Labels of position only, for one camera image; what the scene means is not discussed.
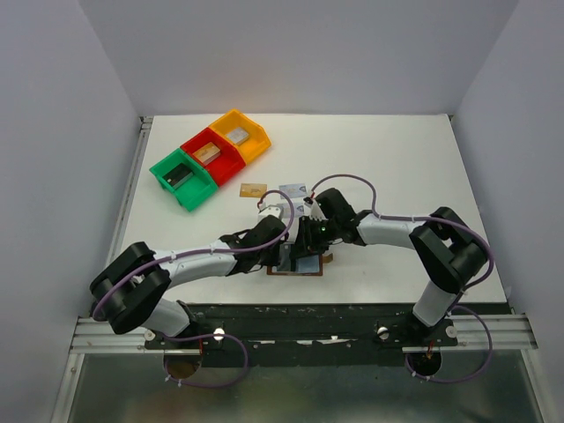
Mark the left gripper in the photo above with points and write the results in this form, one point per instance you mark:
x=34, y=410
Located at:
x=284, y=254

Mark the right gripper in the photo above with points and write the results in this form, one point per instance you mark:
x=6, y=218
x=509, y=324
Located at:
x=309, y=238

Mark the black credit card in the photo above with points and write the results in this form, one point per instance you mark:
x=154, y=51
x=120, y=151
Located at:
x=285, y=262

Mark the brown leather card holder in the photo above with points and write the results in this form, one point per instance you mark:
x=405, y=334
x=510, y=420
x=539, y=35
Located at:
x=312, y=267

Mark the silver VIP credit card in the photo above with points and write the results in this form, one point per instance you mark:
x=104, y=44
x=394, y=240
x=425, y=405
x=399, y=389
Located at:
x=294, y=190

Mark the gold credit card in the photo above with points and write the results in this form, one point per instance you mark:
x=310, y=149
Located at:
x=255, y=190

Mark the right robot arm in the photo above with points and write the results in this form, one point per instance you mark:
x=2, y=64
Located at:
x=450, y=252

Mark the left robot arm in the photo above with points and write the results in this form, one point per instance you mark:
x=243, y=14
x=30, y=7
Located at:
x=129, y=292

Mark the yellow plastic bin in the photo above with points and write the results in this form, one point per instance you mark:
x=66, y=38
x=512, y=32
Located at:
x=258, y=143

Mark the red plastic bin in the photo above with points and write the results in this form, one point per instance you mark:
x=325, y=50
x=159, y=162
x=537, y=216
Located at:
x=226, y=166

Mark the green plastic bin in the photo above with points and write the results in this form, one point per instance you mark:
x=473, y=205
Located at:
x=195, y=191

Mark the silver metal block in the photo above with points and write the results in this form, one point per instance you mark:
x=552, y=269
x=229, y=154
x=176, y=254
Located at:
x=238, y=136

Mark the gold metal block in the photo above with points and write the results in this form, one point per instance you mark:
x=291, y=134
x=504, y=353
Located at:
x=207, y=154

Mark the dark metal block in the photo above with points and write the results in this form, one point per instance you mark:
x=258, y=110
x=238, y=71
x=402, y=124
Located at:
x=177, y=176

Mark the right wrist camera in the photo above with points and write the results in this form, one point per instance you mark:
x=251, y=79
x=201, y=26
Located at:
x=314, y=209

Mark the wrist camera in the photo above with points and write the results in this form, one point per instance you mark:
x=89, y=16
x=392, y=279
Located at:
x=314, y=209
x=270, y=211

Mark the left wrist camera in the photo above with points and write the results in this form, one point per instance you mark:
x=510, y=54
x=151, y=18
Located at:
x=270, y=211

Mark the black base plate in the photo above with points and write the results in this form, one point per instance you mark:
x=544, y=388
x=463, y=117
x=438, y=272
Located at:
x=309, y=335

